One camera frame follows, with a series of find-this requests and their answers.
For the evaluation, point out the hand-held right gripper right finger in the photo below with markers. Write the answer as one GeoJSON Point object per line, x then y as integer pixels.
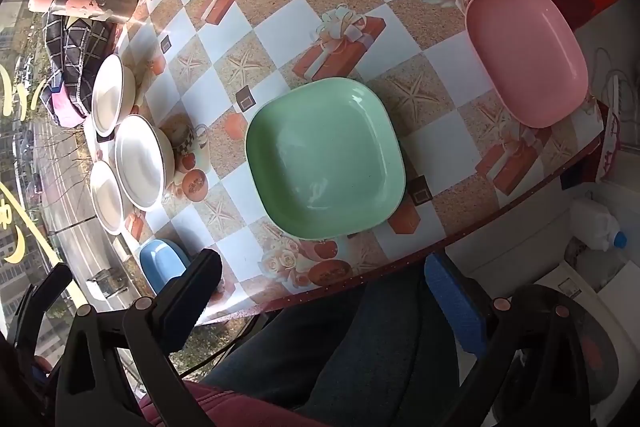
{"type": "Point", "coordinates": [457, 307]}

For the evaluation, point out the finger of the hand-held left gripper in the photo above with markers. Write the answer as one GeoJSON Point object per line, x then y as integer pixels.
{"type": "Point", "coordinates": [35, 307]}

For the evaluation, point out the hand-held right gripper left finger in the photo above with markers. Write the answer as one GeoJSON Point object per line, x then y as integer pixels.
{"type": "Point", "coordinates": [192, 294]}

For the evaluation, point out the blue bowl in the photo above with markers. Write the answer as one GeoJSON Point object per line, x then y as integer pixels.
{"type": "Point", "coordinates": [160, 264]}

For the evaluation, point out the white washing machine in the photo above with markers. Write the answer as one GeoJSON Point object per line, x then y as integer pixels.
{"type": "Point", "coordinates": [565, 277]}

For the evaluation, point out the person's maroon top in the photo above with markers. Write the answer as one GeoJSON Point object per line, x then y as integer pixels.
{"type": "Point", "coordinates": [240, 407]}

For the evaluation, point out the person's dark trousers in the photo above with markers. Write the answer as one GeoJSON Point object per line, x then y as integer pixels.
{"type": "Point", "coordinates": [340, 347]}

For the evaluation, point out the white bowl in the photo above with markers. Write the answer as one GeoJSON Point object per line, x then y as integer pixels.
{"type": "Point", "coordinates": [142, 162]}
{"type": "Point", "coordinates": [106, 197]}
{"type": "Point", "coordinates": [107, 94]}

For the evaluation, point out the white detergent bottle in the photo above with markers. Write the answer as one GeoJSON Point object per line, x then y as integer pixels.
{"type": "Point", "coordinates": [597, 222]}

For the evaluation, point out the green square plate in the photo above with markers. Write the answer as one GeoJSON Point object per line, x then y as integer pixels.
{"type": "Point", "coordinates": [325, 157]}

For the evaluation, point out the dark checked cloth bag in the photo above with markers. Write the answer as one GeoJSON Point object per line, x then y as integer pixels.
{"type": "Point", "coordinates": [75, 62]}

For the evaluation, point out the pink square plate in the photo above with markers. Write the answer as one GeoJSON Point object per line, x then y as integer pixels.
{"type": "Point", "coordinates": [527, 57]}

